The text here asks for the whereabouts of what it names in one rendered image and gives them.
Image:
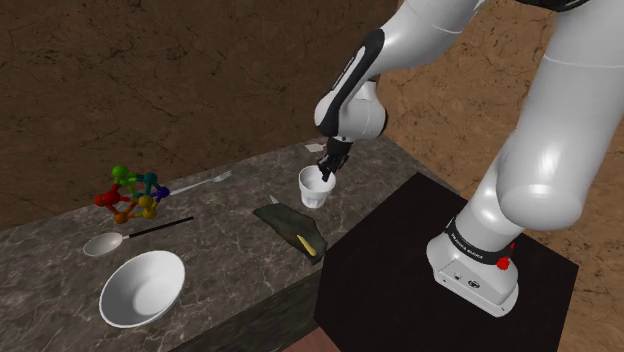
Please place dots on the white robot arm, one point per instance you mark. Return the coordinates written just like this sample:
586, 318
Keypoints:
546, 146

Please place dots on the dark green cloth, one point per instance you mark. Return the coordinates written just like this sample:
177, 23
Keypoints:
287, 224

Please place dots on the colourful ball and stick toy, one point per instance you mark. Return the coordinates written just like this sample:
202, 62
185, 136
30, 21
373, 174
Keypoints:
131, 195

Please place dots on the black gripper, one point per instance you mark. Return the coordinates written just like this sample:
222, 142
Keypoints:
333, 158

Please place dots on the black robot stand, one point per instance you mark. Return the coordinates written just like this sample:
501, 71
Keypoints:
390, 287

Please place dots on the white bowl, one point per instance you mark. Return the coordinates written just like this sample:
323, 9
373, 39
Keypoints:
141, 290

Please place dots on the silver fork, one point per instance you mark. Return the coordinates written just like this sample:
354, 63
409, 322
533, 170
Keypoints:
202, 183

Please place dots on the yellow stick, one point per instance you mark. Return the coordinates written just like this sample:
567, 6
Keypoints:
307, 245

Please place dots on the white cup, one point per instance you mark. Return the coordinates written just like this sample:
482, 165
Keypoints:
314, 195

